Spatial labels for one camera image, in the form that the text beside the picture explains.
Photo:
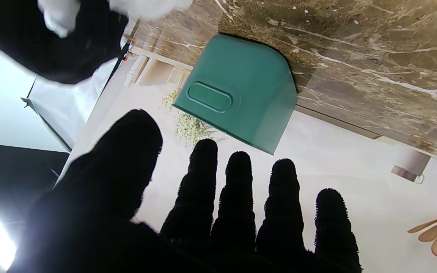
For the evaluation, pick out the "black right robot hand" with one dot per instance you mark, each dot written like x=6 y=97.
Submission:
x=21 y=34

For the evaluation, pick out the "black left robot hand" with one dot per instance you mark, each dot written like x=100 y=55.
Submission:
x=89 y=216

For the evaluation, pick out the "green plastic basket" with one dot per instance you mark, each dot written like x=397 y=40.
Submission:
x=249 y=83

